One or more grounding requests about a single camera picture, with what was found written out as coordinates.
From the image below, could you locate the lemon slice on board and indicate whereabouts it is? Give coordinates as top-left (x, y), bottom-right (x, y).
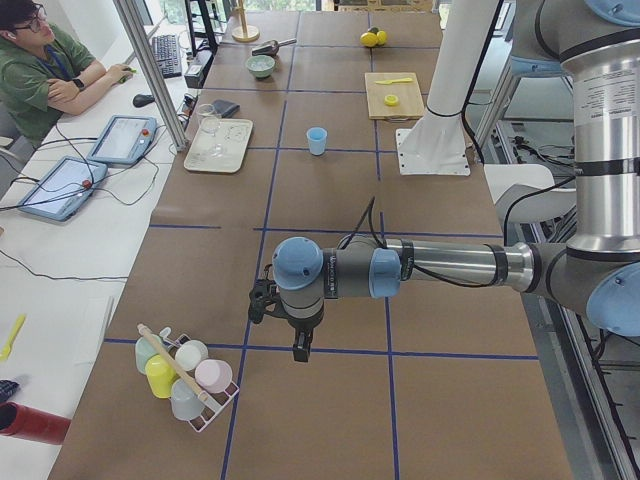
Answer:
top-left (384, 94), bottom-right (400, 106)

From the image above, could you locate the black computer mouse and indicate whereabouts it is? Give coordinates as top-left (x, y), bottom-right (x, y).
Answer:
top-left (132, 94), bottom-right (155, 108)

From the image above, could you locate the clear wine glass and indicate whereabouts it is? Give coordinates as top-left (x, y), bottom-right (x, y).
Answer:
top-left (196, 104), bottom-right (224, 157)

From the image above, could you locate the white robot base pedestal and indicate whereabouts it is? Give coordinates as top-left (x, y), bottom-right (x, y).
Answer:
top-left (397, 0), bottom-right (501, 176)

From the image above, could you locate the white chair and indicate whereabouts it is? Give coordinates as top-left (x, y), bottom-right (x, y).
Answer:
top-left (484, 164), bottom-right (576, 224)

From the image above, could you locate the teach pendant tablet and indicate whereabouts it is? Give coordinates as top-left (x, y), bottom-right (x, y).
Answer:
top-left (87, 115), bottom-right (158, 165)
top-left (18, 156), bottom-right (108, 222)

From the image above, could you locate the person in green shirt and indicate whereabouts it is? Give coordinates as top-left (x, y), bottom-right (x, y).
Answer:
top-left (1, 1), bottom-right (133, 148)

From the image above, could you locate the grey folded cloth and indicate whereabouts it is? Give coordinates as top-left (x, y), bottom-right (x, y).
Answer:
top-left (211, 99), bottom-right (240, 118)

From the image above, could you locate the near teach pendant tablet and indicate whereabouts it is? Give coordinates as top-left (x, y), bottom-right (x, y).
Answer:
top-left (18, 156), bottom-right (108, 222)

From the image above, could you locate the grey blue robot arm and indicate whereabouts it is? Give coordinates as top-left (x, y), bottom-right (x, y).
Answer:
top-left (249, 1), bottom-right (639, 361)

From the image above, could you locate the mint green cup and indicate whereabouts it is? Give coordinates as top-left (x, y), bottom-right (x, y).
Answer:
top-left (134, 337), bottom-right (157, 374)

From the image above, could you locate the yellow cup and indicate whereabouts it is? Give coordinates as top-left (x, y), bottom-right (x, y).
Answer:
top-left (145, 354), bottom-right (179, 399)

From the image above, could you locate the whole yellow lemon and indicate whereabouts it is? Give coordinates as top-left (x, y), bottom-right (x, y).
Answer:
top-left (360, 27), bottom-right (388, 48)

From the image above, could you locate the steel ice scoop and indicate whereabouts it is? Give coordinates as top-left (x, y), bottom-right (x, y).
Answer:
top-left (251, 38), bottom-right (297, 57)

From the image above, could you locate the red cylinder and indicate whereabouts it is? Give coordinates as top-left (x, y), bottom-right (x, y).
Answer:
top-left (1, 402), bottom-right (71, 445)

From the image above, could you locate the yellow plastic knife on desk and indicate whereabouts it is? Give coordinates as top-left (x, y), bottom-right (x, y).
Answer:
top-left (0, 314), bottom-right (26, 362)

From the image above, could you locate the black keyboard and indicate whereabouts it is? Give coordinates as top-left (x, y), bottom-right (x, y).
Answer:
top-left (151, 34), bottom-right (182, 78)

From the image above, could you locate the white cup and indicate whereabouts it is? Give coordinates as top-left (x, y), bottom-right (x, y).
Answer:
top-left (175, 339), bottom-right (209, 372)

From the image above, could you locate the wooden cutting board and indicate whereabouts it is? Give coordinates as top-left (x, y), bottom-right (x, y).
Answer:
top-left (364, 72), bottom-right (425, 120)

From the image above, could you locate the pink cup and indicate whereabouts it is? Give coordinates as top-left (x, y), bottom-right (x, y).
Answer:
top-left (194, 359), bottom-right (233, 393)

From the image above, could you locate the wooden paper towel stand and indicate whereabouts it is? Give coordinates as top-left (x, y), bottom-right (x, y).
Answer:
top-left (231, 0), bottom-right (260, 43)

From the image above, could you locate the white wire cup rack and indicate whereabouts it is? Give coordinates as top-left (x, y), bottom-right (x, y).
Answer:
top-left (160, 327), bottom-right (239, 432)

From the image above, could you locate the green bowl of ice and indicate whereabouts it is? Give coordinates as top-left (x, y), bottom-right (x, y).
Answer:
top-left (245, 55), bottom-right (276, 79)

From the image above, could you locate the cream bear tray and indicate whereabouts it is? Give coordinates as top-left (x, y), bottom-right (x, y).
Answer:
top-left (183, 119), bottom-right (253, 174)

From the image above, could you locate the far teach pendant tablet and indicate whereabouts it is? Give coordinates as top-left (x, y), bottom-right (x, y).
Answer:
top-left (87, 115), bottom-right (158, 165)

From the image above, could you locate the aluminium frame post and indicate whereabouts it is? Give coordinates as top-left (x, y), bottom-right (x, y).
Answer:
top-left (113, 0), bottom-right (188, 152)

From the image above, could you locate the light blue plastic cup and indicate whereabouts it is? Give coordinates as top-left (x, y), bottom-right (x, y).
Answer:
top-left (306, 127), bottom-right (328, 156)

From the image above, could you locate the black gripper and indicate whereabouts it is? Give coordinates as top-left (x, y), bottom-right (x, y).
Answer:
top-left (287, 319), bottom-right (320, 362)

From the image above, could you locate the grey blue cup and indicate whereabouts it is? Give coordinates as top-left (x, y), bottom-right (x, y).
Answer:
top-left (170, 379), bottom-right (204, 421)

